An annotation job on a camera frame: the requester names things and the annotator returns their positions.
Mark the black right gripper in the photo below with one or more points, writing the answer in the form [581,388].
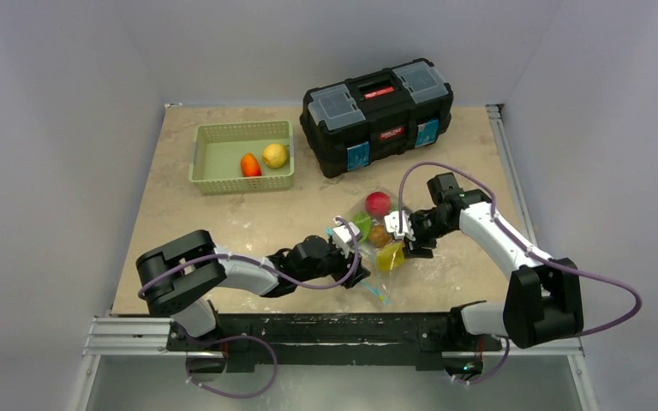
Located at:
[424,232]

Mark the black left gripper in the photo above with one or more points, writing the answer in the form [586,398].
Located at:
[343,259]

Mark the clear zip top bag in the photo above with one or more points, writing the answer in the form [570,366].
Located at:
[380,283]

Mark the yellow fake pear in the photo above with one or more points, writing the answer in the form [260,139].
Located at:
[275,155]

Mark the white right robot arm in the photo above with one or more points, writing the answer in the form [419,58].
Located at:
[543,299]

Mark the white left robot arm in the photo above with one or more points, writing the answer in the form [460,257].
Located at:
[176,276]

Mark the brown orange fake fruit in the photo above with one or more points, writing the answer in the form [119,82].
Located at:
[378,237]

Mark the red fake apple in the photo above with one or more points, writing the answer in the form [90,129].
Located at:
[378,204]

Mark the black plastic toolbox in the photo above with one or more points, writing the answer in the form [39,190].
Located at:
[361,120]

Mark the green perforated plastic basket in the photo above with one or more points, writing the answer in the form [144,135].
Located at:
[227,158]

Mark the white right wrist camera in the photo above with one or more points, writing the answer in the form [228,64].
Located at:
[397,225]

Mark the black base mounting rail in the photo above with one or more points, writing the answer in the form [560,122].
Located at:
[421,340]

